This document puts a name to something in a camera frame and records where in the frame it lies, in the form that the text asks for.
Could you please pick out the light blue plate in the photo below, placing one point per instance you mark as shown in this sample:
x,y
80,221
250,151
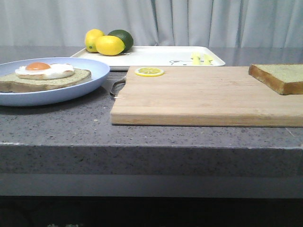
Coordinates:
x,y
99,72

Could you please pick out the fried egg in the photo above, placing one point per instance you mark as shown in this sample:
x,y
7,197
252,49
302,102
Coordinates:
x,y
44,71

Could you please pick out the bread slice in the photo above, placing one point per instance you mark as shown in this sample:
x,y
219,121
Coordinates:
x,y
12,83
285,79

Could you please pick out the white tray with bear print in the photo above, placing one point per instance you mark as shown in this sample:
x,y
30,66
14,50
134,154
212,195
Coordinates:
x,y
152,56

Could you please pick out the lemon slice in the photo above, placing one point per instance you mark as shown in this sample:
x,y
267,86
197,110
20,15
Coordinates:
x,y
149,72

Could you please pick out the yellow plastic fork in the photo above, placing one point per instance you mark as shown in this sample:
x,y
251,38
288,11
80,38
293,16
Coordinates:
x,y
196,58

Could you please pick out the wooden cutting board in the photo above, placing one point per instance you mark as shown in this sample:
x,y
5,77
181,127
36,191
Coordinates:
x,y
204,96

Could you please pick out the yellow plastic knife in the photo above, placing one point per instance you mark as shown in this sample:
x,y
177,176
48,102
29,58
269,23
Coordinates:
x,y
207,59

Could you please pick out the front yellow lemon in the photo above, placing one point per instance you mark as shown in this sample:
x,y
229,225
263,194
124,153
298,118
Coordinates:
x,y
109,45

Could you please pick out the yellow lemon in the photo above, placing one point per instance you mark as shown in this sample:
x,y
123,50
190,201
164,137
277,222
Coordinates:
x,y
90,38
109,45

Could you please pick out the green lime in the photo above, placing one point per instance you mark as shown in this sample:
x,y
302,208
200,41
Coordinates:
x,y
125,36

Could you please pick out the back yellow lemon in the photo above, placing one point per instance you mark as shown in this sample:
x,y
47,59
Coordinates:
x,y
90,38

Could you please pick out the grey curtain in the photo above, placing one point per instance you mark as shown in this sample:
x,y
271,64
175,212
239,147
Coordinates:
x,y
211,23

